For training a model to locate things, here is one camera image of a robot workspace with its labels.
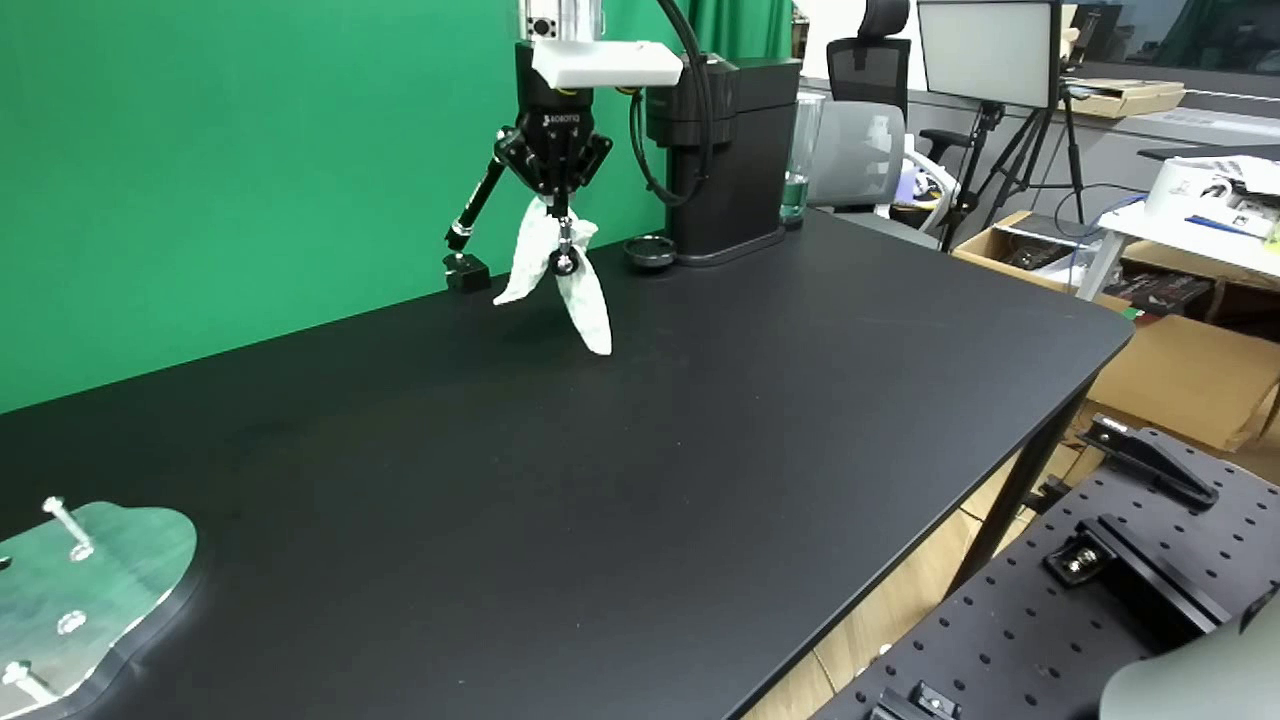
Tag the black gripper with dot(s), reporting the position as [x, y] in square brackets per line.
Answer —
[552, 106]

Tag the white cloth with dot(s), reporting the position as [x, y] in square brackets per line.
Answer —
[584, 304]

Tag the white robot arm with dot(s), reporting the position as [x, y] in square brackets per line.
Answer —
[561, 19]

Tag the black articulated stand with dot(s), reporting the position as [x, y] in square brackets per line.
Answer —
[469, 226]

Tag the small black round knob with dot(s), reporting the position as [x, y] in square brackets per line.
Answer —
[649, 254]

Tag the black box housing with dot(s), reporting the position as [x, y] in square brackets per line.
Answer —
[735, 152]

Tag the green can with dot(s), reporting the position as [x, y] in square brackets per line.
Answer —
[793, 200]

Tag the grey mesh office chair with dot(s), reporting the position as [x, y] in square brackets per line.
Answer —
[854, 152]

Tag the black office chair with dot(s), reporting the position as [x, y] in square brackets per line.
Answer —
[870, 54]

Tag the green backdrop curtain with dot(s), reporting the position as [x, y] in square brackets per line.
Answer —
[225, 144]

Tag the white panel screen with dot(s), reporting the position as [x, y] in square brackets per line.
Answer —
[988, 51]

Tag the black tripod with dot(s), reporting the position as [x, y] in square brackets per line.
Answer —
[1012, 165]

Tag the open cardboard box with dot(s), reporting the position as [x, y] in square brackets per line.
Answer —
[1025, 244]

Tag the white screw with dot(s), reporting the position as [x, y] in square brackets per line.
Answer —
[64, 526]
[27, 681]

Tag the white side table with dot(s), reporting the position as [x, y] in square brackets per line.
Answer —
[1203, 222]

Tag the shiny metal plate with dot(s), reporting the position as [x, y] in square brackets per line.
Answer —
[87, 603]

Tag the black table clamp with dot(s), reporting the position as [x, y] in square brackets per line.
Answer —
[1154, 462]

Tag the closed cardboard box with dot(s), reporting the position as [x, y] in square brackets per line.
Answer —
[1192, 382]

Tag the black perforated breadboard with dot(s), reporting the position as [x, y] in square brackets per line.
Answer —
[1064, 625]

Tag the grey rounded dome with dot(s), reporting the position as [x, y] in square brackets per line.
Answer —
[1203, 681]

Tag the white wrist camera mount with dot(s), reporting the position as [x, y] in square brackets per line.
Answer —
[607, 63]

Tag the black aluminium rail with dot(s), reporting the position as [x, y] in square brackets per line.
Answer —
[1144, 582]

